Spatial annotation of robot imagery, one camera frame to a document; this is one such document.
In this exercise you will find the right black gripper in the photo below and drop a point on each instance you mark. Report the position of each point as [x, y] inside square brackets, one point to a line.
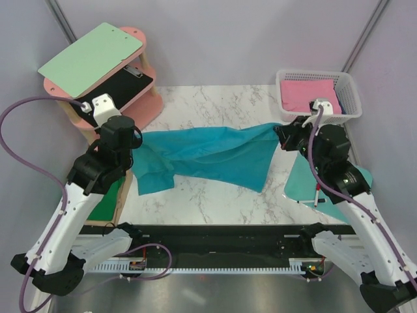
[288, 133]

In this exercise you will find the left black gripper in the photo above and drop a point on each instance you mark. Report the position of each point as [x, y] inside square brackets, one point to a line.
[137, 141]

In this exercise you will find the teal t shirt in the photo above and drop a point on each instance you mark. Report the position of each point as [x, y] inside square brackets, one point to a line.
[240, 157]

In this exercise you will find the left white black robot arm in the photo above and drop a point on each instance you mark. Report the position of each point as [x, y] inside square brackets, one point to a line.
[53, 263]

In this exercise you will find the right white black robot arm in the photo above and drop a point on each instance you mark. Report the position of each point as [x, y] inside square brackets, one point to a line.
[384, 273]

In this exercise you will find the blue folded cloth in basket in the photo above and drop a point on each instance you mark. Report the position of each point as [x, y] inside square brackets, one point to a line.
[340, 104]

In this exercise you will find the red capped marker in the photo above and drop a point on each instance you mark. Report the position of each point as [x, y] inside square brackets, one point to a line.
[317, 191]

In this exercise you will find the white plastic basket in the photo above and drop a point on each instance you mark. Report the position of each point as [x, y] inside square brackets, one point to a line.
[344, 86]

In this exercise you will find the turquoise plastic board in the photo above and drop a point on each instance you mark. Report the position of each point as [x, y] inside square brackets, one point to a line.
[301, 186]

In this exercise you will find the green folded t shirt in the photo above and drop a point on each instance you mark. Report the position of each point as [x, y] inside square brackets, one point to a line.
[105, 209]

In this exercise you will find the pink folded t shirt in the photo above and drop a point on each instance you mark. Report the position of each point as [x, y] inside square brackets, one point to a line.
[297, 95]

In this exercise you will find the black capped marker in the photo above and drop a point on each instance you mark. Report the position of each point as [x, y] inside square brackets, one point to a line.
[319, 200]

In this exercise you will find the pink three-tier wooden shelf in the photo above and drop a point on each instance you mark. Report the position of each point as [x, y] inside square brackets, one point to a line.
[143, 113]

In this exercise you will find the black clipboard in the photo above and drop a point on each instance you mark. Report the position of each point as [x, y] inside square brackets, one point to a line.
[127, 87]

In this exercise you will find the light green clipboard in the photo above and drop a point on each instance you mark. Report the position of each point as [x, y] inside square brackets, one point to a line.
[85, 63]

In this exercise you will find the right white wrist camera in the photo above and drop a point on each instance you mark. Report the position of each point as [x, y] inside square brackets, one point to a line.
[320, 105]

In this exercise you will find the white slotted cable duct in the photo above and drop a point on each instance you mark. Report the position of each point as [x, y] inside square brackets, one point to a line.
[215, 264]

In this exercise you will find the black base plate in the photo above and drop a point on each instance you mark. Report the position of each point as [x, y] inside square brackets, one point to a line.
[253, 240]

